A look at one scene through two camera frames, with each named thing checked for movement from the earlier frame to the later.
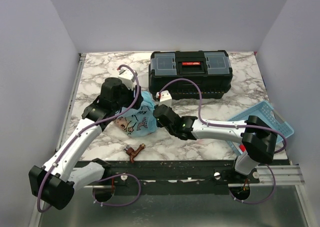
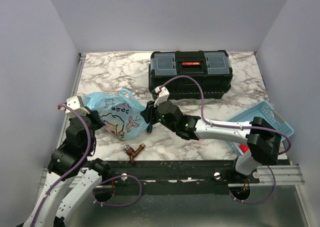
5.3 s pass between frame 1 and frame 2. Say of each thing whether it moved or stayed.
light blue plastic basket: stayed
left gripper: moved
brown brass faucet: stayed
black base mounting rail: stayed
